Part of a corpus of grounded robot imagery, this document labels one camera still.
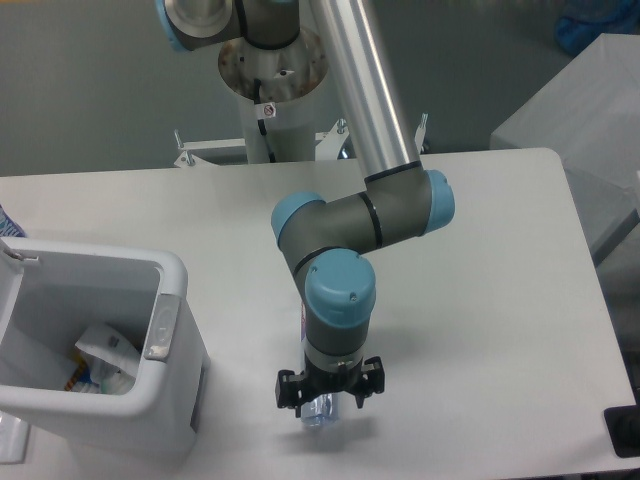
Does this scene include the blue patterned packet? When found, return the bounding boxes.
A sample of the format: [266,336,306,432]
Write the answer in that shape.
[0,206,27,238]

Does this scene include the clear plastic bag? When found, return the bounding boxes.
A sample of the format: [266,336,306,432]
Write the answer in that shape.
[75,324,141,395]

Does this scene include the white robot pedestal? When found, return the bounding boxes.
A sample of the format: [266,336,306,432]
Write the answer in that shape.
[218,27,328,164]

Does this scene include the black device at table edge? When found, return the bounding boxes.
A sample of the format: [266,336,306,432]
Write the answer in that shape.
[604,405,639,458]

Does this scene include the clear plastic water bottle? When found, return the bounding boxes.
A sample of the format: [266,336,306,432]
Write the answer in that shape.
[300,303,342,429]

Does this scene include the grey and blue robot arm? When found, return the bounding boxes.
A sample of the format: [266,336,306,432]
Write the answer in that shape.
[156,1,455,426]

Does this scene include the grey covered box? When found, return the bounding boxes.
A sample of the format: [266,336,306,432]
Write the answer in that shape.
[490,34,639,264]

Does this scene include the white plastic trash can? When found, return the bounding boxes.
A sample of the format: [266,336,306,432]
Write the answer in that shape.
[1,237,210,453]

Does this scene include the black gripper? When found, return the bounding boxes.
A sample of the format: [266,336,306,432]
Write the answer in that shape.
[275,356,385,418]

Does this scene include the blue plastic bag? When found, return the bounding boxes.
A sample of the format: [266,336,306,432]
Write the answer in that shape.
[554,0,639,57]

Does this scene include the black pedestal cable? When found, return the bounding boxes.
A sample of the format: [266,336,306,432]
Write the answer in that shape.
[252,77,278,164]

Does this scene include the blue and yellow carton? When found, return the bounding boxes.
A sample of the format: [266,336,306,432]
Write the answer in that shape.
[64,350,99,394]

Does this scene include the white pedestal base bracket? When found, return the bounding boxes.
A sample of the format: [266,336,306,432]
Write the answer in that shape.
[172,112,431,169]

